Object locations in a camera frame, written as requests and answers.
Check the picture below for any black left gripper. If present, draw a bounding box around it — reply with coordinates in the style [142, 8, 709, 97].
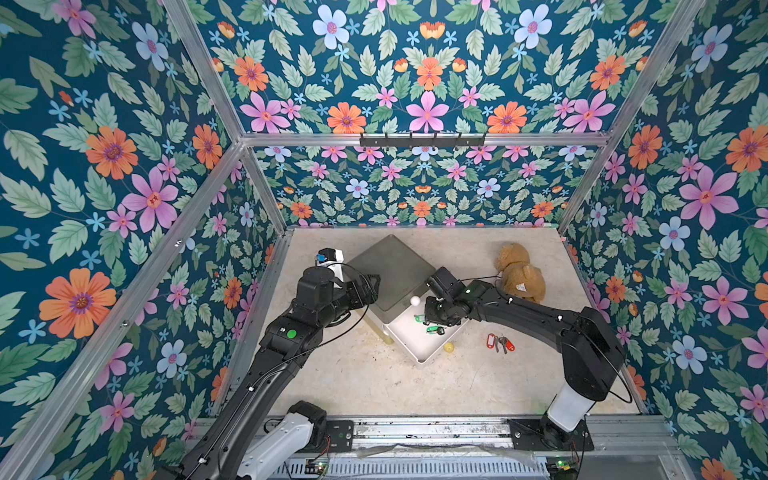
[311, 273, 380, 330]

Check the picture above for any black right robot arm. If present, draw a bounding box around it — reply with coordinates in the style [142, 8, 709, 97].
[424, 269, 626, 435]

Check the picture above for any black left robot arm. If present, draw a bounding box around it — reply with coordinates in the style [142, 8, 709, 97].
[156, 265, 381, 479]

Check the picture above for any grey top drawer cabinet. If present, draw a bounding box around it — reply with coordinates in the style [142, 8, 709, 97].
[348, 235, 436, 323]

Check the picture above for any brown teddy bear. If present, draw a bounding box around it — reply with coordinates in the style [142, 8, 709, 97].
[494, 243, 546, 304]

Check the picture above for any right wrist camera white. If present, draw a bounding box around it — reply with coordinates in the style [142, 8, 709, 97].
[426, 267, 465, 301]

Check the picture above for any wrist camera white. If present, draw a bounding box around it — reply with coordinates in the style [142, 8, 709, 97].
[426, 267, 465, 301]
[316, 248, 344, 282]

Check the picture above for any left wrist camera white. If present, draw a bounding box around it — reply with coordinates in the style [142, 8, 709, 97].
[316, 248, 344, 282]

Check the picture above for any aluminium frame left floor rail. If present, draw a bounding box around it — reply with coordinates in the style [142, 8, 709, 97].
[230, 227, 295, 372]

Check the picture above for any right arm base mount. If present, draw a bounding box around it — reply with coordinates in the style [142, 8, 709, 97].
[506, 384, 596, 452]

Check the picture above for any black wall hook rail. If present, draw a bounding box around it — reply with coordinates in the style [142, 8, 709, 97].
[358, 133, 486, 149]

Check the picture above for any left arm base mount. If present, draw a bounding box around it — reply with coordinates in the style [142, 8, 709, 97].
[236, 401, 355, 479]

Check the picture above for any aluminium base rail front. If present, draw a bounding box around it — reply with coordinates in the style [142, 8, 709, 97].
[179, 413, 697, 480]

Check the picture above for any aluminium frame left rear post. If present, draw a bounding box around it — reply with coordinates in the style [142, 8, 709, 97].
[164, 1, 287, 238]

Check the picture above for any aluminium frame post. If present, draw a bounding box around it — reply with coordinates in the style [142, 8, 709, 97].
[164, 1, 287, 238]
[558, 0, 706, 237]

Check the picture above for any aluminium frame left top beam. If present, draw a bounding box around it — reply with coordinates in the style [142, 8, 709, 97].
[1, 141, 245, 479]

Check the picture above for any aluminium frame right rear post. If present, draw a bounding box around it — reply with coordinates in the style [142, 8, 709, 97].
[558, 0, 706, 237]

